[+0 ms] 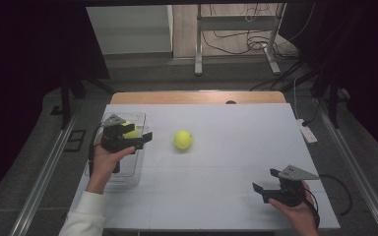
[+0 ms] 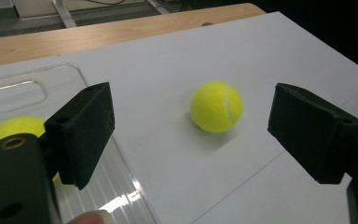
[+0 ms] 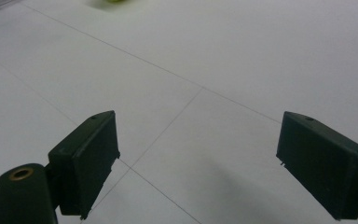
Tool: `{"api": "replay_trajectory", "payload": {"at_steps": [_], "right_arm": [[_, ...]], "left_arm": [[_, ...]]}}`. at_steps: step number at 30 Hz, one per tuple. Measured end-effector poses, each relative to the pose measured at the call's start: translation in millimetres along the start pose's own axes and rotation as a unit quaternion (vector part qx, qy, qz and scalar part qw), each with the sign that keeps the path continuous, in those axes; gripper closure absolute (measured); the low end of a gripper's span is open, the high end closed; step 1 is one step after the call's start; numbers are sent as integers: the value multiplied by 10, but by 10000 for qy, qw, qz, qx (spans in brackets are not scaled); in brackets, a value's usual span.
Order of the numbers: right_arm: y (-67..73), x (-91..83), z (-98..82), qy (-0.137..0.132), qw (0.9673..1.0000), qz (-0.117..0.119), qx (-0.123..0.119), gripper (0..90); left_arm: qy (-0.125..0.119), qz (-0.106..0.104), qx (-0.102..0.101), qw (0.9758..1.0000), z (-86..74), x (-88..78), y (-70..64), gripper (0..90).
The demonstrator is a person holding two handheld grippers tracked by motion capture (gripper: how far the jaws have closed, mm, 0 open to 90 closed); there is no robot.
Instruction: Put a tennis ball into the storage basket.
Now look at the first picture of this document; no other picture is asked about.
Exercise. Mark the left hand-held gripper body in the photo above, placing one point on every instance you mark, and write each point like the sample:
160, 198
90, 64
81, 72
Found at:
114, 141

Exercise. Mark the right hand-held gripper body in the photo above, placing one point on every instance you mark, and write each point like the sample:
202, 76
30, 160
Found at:
290, 193

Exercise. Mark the yellow tennis ball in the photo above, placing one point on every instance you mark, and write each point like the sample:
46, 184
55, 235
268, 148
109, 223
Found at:
183, 140
131, 133

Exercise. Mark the clear plastic container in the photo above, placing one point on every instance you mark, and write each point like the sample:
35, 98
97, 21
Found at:
134, 164

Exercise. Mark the person's left hand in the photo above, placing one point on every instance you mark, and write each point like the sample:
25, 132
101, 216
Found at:
103, 164

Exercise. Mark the person's right hand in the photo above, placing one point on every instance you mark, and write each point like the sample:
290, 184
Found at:
302, 218

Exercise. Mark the white table cover board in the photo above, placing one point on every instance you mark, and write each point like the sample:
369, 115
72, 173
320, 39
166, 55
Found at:
242, 137

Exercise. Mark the white power strip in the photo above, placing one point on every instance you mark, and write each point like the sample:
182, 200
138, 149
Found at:
306, 131

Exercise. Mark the black stand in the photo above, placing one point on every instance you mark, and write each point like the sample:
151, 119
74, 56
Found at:
333, 98
66, 98

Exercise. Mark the white cabinet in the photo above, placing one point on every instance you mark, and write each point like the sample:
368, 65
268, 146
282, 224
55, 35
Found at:
129, 29

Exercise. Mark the dark curtain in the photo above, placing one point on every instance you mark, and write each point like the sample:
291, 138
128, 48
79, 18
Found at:
23, 65
367, 65

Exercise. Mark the aluminium floor rail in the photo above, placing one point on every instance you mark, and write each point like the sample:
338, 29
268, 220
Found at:
42, 183
357, 170

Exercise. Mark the grey metal desk frame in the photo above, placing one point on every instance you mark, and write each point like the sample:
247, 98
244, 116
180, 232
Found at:
239, 23

